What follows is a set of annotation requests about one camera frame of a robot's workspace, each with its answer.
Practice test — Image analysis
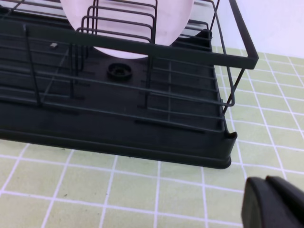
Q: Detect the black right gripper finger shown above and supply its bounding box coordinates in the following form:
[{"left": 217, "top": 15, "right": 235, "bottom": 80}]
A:
[{"left": 241, "top": 176, "right": 304, "bottom": 228}]

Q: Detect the pink round plate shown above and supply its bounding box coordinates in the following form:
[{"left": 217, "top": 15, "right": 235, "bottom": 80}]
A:
[{"left": 60, "top": 0, "right": 194, "bottom": 46}]

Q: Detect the black wire dish rack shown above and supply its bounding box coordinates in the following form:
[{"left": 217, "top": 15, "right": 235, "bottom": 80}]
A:
[{"left": 0, "top": 0, "right": 258, "bottom": 112}]

